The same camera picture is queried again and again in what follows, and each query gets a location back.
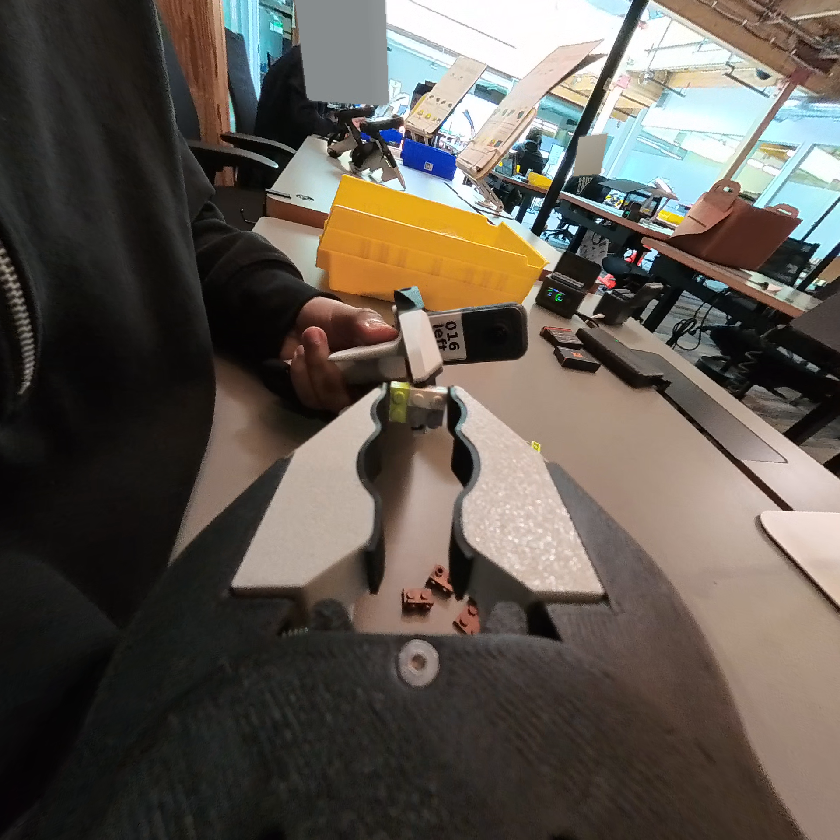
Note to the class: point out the person's left hand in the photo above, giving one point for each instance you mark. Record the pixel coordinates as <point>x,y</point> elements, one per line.
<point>328,328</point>

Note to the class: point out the blue plastic bin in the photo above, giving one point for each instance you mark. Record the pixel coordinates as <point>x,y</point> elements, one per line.
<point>420,154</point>

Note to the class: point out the white lamp base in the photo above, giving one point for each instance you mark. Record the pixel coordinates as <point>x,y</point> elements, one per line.
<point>807,551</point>

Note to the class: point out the cardboard sign board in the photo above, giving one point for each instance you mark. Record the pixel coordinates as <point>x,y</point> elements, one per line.
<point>453,85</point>
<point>525,105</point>

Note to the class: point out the grey toy brick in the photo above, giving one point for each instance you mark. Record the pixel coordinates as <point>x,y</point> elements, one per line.
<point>426,401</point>

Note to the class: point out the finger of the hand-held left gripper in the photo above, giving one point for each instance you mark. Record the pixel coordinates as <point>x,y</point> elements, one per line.
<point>420,344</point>

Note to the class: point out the pile of toy bricks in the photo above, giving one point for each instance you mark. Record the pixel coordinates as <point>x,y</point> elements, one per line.
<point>418,598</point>

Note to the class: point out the black charging case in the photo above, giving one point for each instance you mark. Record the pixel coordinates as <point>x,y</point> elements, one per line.
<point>568,272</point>

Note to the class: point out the wooden post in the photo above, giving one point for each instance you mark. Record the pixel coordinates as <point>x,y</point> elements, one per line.
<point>197,65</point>

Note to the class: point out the black metal pole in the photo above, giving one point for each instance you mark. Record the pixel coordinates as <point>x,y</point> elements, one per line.
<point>590,118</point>

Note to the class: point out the black camera battery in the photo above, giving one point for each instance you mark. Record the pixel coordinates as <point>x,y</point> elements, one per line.
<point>561,337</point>
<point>577,359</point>

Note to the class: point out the yellow plastic bin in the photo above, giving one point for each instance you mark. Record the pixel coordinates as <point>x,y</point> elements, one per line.
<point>420,262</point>

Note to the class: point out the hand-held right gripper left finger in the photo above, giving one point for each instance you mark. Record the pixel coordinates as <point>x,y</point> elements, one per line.
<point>308,525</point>

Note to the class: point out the black office chair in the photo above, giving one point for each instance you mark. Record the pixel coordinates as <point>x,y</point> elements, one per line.
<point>774,361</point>
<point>239,85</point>

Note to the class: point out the flat black power bank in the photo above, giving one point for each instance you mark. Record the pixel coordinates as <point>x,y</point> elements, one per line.
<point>623,361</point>

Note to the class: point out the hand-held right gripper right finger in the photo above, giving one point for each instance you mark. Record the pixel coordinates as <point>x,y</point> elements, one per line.
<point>518,525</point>

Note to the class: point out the person's left forearm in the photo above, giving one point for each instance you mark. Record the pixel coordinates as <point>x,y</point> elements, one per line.
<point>256,289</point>

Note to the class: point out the wooden desk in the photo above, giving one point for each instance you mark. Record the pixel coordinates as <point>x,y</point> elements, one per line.
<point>722,272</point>

